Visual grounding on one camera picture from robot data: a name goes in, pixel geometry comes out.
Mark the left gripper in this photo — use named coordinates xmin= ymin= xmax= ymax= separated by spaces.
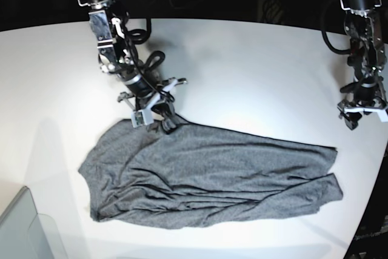
xmin=337 ymin=79 xmax=387 ymax=130

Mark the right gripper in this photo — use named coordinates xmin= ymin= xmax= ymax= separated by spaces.
xmin=117 ymin=73 xmax=187 ymax=134

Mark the grey t-shirt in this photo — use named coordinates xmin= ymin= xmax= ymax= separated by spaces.
xmin=79 ymin=119 xmax=343 ymax=229

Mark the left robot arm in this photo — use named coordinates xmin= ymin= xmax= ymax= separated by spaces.
xmin=320 ymin=0 xmax=387 ymax=130

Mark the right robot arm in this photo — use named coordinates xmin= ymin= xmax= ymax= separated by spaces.
xmin=78 ymin=0 xmax=187 ymax=133

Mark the translucent grey tray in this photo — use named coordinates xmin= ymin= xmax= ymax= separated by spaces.
xmin=1 ymin=186 xmax=69 ymax=258

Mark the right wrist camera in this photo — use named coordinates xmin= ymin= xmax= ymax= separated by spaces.
xmin=131 ymin=109 xmax=154 ymax=128

